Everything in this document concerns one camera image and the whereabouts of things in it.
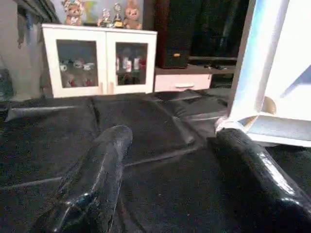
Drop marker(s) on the dark wooden cabinet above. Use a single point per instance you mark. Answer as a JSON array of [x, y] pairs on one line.
[[175, 34]]

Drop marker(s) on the white drawer unit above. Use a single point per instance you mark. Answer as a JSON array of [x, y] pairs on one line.
[[182, 82]]

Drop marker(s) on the black work mat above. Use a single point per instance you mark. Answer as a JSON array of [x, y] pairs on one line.
[[155, 126]]

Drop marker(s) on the small golden trophy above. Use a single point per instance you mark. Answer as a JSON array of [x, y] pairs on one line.
[[118, 14], [105, 18]]

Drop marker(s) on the grey curtain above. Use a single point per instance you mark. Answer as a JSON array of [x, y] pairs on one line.
[[23, 29]]

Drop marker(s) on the white plastic table top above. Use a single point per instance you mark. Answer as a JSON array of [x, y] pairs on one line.
[[286, 73]]

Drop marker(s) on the white glass door cabinet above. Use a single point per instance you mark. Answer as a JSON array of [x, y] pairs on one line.
[[104, 34]]

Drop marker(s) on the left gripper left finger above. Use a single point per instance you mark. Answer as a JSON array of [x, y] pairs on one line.
[[92, 189]]

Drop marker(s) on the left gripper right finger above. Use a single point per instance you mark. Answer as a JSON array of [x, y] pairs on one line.
[[262, 189]]

